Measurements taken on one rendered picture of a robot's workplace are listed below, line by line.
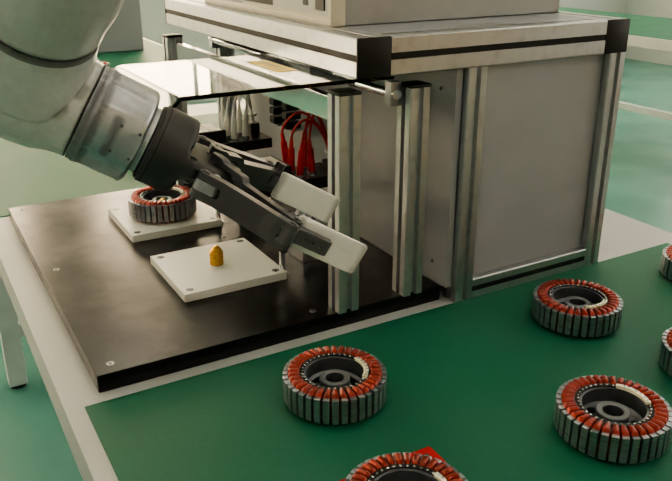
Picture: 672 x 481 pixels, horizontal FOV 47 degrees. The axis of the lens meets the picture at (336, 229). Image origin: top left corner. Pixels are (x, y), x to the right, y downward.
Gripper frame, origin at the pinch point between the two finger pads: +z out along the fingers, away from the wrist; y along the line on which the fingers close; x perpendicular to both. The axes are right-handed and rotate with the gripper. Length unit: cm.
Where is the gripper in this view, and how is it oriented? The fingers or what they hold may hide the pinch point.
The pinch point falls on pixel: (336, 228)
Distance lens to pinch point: 76.6
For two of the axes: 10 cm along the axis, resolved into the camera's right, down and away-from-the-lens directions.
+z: 8.6, 4.0, 3.2
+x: 4.8, -8.4, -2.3
